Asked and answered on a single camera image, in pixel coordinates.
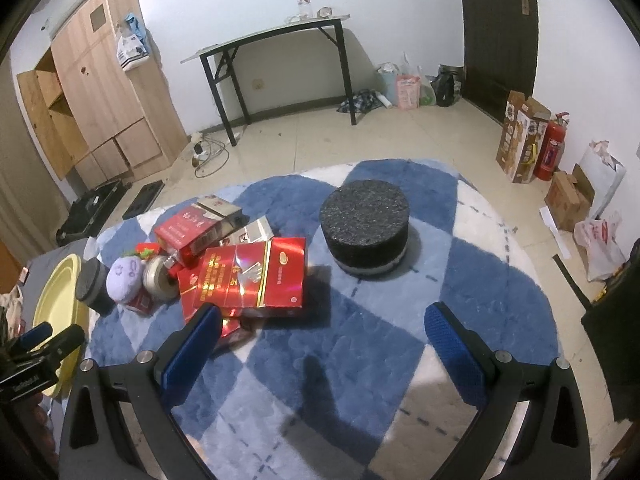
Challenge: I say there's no small black foam cylinder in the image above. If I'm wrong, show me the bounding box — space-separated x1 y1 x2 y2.
75 258 115 316

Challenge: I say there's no purple plush toy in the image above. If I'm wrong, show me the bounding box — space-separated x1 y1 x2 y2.
105 256 144 304

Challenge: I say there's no large shiny red box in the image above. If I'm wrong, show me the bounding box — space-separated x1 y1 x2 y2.
198 237 307 318

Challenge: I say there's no yellow plastic tray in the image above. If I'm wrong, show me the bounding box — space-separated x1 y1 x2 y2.
32 254 89 399

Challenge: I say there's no black equipment case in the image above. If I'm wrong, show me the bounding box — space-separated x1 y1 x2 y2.
55 180 131 247

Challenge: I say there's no flat red box underneath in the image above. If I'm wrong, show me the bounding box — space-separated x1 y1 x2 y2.
177 262 254 350

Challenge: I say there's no black foam insert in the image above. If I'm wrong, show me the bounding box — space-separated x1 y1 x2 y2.
122 180 165 220

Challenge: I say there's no red box with grey lid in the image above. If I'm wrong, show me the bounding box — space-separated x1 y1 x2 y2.
154 195 246 266

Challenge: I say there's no blue white plush rug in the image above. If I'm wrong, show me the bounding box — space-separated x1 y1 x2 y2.
81 157 561 480

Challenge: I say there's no white red plastic bag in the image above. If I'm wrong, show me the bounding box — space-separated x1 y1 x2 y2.
573 211 625 282

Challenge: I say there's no wooden cabinet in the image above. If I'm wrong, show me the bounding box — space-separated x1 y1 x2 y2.
16 0 188 188

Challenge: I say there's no grey silver box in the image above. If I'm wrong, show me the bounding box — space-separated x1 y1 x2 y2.
218 216 274 246

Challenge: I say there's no small brown cardboard box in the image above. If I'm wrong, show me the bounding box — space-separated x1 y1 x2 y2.
544 164 594 232

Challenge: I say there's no white paper bag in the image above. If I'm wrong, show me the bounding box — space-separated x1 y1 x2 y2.
578 140 626 219

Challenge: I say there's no red fire extinguisher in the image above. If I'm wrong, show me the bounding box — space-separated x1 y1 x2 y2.
534 112 570 181

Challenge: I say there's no large black foam cylinder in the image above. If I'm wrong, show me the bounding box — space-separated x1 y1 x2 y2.
319 180 410 276

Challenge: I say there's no white plastic bag on cabinet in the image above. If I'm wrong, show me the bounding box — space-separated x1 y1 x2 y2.
116 29 150 72

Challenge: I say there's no tall printed cardboard box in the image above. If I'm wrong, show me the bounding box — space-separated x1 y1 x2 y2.
496 90 551 184

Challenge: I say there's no black folding table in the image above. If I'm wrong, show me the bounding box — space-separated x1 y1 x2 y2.
185 15 357 145

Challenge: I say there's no black bag by door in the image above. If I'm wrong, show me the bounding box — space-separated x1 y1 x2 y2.
431 64 464 107

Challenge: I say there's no pink snack bag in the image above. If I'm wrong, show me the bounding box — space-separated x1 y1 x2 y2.
396 75 421 110

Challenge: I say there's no dark checkered cloth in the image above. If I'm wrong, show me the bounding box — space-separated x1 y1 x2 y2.
336 89 384 114

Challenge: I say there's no dark brown door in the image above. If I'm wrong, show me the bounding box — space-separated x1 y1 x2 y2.
462 0 539 122

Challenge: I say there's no power strip with cables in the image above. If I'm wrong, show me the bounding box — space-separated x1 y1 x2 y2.
191 132 233 179

